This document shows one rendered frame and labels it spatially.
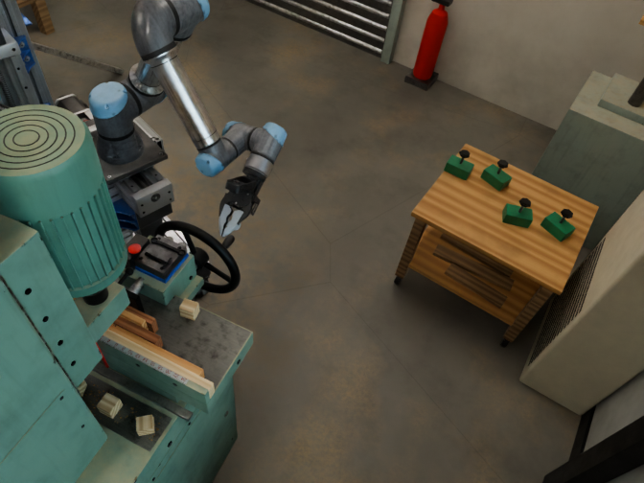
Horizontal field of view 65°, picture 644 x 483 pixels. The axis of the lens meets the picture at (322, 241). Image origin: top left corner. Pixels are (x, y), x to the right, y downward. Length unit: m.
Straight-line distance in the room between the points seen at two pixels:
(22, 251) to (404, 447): 1.69
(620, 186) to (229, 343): 2.16
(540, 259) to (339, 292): 0.91
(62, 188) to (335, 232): 1.99
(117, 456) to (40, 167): 0.73
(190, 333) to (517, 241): 1.40
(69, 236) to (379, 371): 1.65
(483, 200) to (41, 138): 1.81
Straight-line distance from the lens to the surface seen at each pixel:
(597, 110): 2.80
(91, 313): 1.18
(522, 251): 2.18
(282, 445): 2.13
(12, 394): 0.95
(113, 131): 1.78
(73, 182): 0.85
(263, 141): 1.51
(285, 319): 2.36
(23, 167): 0.84
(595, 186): 2.91
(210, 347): 1.28
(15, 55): 1.68
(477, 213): 2.24
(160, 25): 1.43
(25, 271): 0.89
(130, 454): 1.32
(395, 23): 3.88
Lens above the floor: 2.04
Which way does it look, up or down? 51 degrees down
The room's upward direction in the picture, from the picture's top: 9 degrees clockwise
